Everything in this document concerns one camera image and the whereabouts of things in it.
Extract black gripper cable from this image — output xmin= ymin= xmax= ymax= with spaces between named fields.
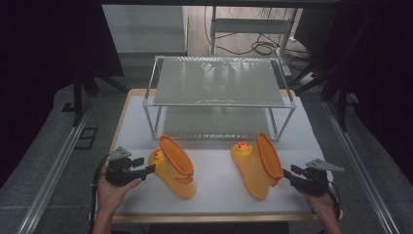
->
xmin=326 ymin=183 xmax=343 ymax=220
xmin=89 ymin=153 xmax=111 ymax=234

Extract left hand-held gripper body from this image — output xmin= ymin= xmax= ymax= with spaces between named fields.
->
xmin=105 ymin=146 xmax=144 ymax=187

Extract yellow duck rain boot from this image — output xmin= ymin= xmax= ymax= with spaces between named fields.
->
xmin=148 ymin=134 xmax=198 ymax=200
xmin=231 ymin=131 xmax=285 ymax=200

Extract white board panel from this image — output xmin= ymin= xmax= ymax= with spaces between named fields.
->
xmin=101 ymin=4 xmax=189 ymax=55

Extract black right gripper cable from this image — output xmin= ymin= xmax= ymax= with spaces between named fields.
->
xmin=326 ymin=183 xmax=343 ymax=220

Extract black floor cables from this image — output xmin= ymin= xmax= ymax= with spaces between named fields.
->
xmin=204 ymin=6 xmax=313 ymax=71

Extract dark curtain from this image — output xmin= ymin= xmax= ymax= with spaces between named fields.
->
xmin=0 ymin=0 xmax=125 ymax=189
xmin=324 ymin=0 xmax=413 ymax=184

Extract white table mat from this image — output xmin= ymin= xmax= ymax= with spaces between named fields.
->
xmin=115 ymin=94 xmax=334 ymax=217

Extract two-tier metal frame rack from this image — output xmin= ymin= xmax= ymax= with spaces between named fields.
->
xmin=141 ymin=56 xmax=297 ymax=141

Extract person's right hand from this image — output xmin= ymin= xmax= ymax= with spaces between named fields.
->
xmin=296 ymin=186 xmax=339 ymax=215

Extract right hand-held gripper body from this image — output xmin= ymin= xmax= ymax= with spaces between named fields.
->
xmin=291 ymin=158 xmax=345 ymax=197

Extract grey metal stand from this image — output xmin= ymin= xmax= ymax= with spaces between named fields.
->
xmin=209 ymin=6 xmax=298 ymax=77

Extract aluminium floor rail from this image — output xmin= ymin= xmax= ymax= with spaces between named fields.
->
xmin=322 ymin=100 xmax=401 ymax=234
xmin=16 ymin=100 xmax=94 ymax=234

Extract black stand legs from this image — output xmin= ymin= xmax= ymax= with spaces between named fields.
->
xmin=291 ymin=16 xmax=362 ymax=132
xmin=71 ymin=64 xmax=129 ymax=127

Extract person's left hand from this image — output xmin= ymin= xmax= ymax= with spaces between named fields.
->
xmin=96 ymin=162 xmax=143 ymax=213

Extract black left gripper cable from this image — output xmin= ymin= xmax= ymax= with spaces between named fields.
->
xmin=89 ymin=153 xmax=111 ymax=234

